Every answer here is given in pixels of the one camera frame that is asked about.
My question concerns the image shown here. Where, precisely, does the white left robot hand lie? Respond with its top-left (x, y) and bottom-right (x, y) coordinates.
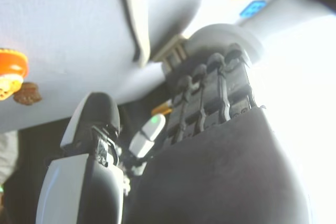
top-left (35, 42), bottom-right (314, 224)

